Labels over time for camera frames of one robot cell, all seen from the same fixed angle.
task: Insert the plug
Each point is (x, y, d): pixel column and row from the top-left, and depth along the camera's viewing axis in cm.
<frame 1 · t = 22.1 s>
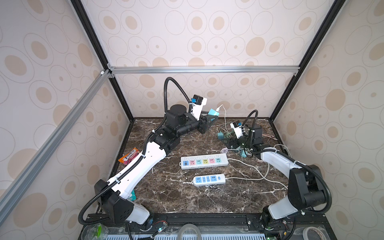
left hand: (218, 115, 61), fingers open
right hand: (227, 135, 89), fingers open
white multicolour power strip: (205, 161, 94), point 3 cm above the table
white blue power strip: (209, 179, 87), point 3 cm above the table
teal charger: (243, 153, 99), point 2 cm above the table

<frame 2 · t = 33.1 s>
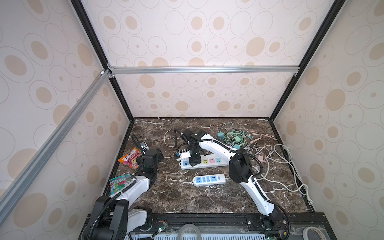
left hand: (154, 148, 88), fingers open
right hand: (192, 157, 94), fingers open
the named things where they were.

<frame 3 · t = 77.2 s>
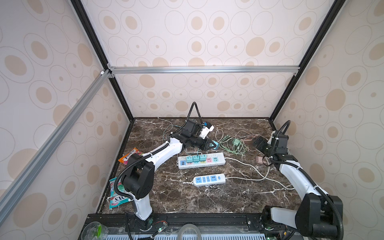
left hand: (217, 143, 80), fingers closed
right hand: (259, 141, 87), fingers open
teal charger: (203, 158, 92), point 7 cm above the table
teal charger plug: (189, 159, 91), point 7 cm above the table
the other named things where they were.

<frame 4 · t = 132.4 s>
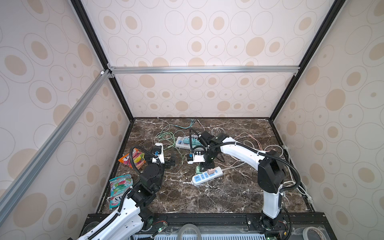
left hand: (167, 146, 72), fingers open
right hand: (201, 165, 85), fingers open
white multicolour power strip: (188, 141, 79), point 24 cm above the table
pink charger: (211, 171, 87), point 6 cm above the table
